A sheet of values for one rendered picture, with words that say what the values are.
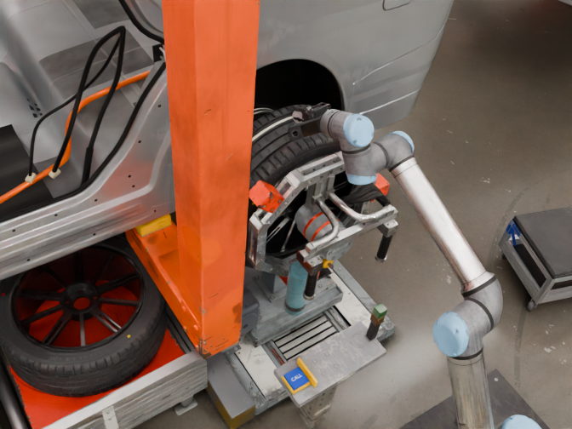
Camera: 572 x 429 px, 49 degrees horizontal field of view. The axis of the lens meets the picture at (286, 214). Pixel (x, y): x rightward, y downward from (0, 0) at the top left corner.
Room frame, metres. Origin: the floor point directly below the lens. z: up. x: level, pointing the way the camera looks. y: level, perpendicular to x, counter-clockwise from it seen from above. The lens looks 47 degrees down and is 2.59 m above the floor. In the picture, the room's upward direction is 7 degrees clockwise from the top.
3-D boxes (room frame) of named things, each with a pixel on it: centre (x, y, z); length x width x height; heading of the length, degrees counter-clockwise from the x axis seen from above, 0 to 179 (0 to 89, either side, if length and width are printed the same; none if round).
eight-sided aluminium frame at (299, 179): (1.60, -0.10, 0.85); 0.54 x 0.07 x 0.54; 129
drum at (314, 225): (1.55, -0.15, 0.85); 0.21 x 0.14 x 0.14; 39
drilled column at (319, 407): (1.22, -0.22, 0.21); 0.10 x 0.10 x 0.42; 39
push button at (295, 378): (1.13, -0.12, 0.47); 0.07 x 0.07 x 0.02; 39
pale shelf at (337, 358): (1.24, -0.25, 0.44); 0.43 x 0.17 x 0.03; 129
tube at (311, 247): (1.45, -0.10, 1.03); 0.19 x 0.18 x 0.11; 39
